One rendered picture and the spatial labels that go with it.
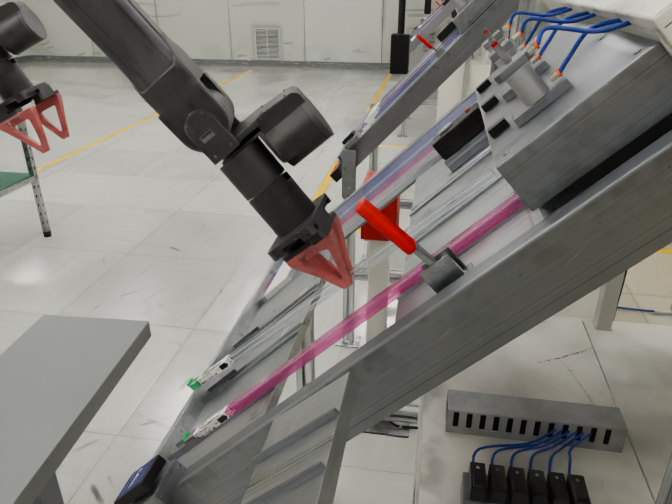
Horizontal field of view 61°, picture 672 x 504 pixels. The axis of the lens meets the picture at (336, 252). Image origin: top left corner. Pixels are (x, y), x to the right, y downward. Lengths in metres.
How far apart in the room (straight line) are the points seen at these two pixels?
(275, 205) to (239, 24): 9.13
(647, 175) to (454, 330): 0.18
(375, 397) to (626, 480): 0.52
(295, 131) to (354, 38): 8.72
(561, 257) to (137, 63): 0.44
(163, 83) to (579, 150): 0.39
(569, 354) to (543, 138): 0.77
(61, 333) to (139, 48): 0.81
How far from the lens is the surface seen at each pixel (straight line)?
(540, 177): 0.47
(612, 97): 0.46
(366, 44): 9.32
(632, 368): 1.19
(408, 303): 0.54
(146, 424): 1.97
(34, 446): 1.06
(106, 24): 0.63
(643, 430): 1.06
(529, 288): 0.46
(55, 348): 1.28
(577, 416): 0.97
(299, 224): 0.65
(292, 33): 9.52
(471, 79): 5.16
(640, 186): 0.44
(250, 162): 0.64
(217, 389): 0.83
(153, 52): 0.62
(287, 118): 0.63
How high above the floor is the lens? 1.26
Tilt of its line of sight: 25 degrees down
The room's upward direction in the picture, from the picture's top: straight up
